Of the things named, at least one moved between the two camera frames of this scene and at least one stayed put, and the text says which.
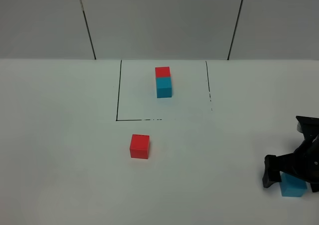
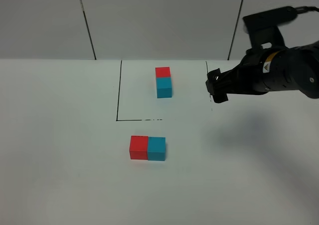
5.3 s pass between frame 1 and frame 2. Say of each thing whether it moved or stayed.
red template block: stayed
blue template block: stayed
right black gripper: moved
